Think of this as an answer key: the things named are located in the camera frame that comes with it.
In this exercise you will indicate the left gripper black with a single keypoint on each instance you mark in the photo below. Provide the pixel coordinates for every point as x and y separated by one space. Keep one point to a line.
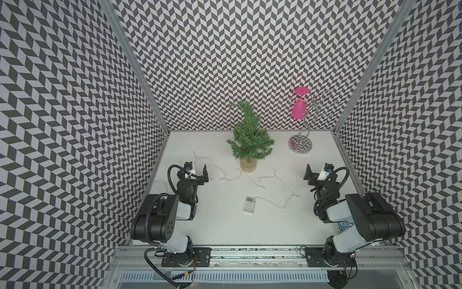
199 178

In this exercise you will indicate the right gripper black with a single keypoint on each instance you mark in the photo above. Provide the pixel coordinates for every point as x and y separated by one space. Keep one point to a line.
313 177

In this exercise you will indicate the clear battery box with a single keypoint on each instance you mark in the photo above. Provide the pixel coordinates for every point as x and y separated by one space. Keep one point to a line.
249 205

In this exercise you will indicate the small green christmas tree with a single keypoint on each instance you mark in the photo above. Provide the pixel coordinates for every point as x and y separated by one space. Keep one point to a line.
250 142

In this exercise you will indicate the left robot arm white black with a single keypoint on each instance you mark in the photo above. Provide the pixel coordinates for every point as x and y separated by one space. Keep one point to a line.
155 221

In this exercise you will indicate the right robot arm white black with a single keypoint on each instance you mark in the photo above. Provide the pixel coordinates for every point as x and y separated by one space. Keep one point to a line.
371 218

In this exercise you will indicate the blue white patterned plate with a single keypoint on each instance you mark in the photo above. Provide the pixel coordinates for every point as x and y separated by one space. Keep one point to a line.
345 225

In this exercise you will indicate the pink plastic wine glass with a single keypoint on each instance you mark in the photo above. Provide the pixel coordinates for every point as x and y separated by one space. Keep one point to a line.
300 108

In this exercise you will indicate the white ribbed vent strip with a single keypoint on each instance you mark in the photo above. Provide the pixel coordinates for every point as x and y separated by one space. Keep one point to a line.
234 276

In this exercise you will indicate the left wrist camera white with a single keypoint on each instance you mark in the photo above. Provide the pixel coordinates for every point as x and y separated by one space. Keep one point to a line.
190 170

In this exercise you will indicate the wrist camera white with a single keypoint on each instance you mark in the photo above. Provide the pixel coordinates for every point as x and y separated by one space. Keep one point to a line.
325 172
190 170

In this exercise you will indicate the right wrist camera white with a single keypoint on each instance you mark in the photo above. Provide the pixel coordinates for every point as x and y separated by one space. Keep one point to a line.
325 172

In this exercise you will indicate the chrome wire glass rack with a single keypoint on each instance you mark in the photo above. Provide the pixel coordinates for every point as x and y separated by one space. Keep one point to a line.
301 143

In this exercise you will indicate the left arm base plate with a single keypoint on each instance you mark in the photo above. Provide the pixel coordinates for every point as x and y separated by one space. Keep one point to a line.
199 257

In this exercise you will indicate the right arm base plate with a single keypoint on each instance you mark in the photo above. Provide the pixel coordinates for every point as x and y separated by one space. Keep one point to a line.
320 257

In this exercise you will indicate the aluminium front rail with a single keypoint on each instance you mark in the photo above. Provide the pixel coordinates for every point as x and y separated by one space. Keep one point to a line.
291 257

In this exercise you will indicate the right corner metal post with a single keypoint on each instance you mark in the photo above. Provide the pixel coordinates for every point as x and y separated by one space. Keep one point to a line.
391 33

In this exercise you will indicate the corner metal post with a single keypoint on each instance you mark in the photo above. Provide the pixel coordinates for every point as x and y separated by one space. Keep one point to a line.
115 24
391 33

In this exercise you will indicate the left corner metal post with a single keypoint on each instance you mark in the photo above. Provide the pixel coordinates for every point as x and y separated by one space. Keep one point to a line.
115 24

